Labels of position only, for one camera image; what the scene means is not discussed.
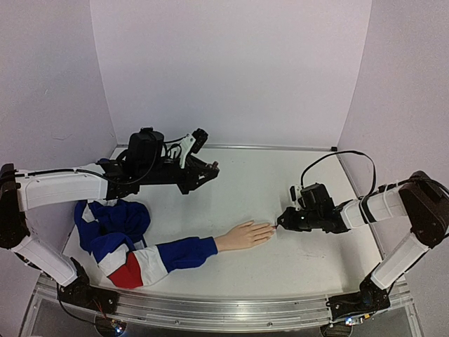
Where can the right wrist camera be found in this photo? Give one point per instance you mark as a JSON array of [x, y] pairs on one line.
[[296, 197]]

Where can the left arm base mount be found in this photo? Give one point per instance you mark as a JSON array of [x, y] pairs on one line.
[[82, 294]]

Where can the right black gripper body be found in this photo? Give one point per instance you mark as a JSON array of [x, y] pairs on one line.
[[292, 220]]

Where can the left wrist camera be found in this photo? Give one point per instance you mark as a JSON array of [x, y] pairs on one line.
[[192, 143]]

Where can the mannequin hand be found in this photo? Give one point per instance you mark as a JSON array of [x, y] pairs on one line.
[[245, 236]]

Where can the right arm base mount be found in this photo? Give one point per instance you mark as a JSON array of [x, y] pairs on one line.
[[369, 299]]

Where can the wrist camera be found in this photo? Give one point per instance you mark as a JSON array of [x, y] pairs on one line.
[[192, 143], [296, 197]]

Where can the blue white red jacket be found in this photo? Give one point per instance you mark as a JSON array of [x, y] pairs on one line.
[[112, 233]]

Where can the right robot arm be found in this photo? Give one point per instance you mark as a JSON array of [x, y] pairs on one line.
[[420, 199]]

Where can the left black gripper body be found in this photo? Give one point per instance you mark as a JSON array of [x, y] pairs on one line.
[[188, 184]]

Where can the aluminium back rail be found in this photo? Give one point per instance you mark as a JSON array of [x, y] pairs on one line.
[[269, 147]]

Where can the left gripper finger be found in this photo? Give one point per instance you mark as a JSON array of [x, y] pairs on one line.
[[196, 163], [207, 174]]

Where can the aluminium rail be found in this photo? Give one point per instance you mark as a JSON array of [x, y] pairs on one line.
[[269, 147], [221, 314]]

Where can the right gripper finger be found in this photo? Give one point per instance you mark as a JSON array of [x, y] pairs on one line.
[[287, 215], [286, 224]]

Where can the aluminium front rail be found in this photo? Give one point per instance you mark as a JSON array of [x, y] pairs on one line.
[[221, 314]]

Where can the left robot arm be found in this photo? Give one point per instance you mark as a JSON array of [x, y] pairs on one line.
[[148, 160]]

